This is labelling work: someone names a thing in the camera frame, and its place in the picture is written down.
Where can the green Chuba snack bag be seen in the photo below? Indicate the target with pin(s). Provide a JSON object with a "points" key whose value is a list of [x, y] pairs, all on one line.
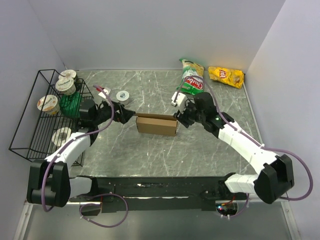
{"points": [[192, 77]]}

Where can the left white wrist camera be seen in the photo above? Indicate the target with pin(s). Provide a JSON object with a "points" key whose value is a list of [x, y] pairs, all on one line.
{"points": [[103, 92]]}

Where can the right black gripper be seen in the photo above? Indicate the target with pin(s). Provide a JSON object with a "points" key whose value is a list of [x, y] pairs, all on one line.
{"points": [[182, 117]]}

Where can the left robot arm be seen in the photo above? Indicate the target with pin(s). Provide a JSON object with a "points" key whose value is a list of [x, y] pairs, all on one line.
{"points": [[49, 183]]}

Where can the green bottle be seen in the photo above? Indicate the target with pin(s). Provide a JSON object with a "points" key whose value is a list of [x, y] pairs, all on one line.
{"points": [[69, 105]]}

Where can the chobani yogurt cup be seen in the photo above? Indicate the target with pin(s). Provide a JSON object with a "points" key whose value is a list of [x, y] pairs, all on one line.
{"points": [[49, 104], [66, 86]]}

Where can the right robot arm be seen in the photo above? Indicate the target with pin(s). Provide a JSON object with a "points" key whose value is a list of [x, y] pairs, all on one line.
{"points": [[273, 173]]}

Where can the small white yogurt cup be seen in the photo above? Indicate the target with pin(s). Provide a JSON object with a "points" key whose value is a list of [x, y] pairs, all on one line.
{"points": [[123, 97]]}

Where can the Chobani yogurt cup middle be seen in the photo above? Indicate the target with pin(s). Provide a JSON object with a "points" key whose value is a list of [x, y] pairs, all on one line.
{"points": [[66, 86]]}

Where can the Chobani yogurt cup front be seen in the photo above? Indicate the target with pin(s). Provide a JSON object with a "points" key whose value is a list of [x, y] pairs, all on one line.
{"points": [[49, 104]]}

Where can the brown cardboard box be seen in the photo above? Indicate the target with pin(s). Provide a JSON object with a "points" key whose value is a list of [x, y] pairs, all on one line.
{"points": [[156, 124]]}

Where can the yellow Lays chips bag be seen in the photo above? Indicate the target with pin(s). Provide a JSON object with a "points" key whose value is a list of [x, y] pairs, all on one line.
{"points": [[231, 77]]}

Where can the white tape roll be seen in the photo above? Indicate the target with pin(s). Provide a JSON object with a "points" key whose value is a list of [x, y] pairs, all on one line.
{"points": [[60, 136]]}

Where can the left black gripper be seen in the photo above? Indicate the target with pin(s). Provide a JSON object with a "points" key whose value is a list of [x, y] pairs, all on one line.
{"points": [[124, 115]]}

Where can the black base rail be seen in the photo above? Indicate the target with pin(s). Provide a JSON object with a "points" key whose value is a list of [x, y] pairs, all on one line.
{"points": [[160, 193]]}

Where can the yogurt cup rear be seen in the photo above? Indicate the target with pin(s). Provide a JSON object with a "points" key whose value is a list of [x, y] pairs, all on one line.
{"points": [[69, 73]]}

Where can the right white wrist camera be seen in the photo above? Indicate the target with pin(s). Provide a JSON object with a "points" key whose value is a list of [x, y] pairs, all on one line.
{"points": [[179, 100]]}

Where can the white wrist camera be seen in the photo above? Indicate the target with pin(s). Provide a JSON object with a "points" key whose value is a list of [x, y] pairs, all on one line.
{"points": [[179, 100], [103, 92]]}

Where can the black wire rack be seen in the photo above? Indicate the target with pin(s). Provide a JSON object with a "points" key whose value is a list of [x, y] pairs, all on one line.
{"points": [[32, 139]]}

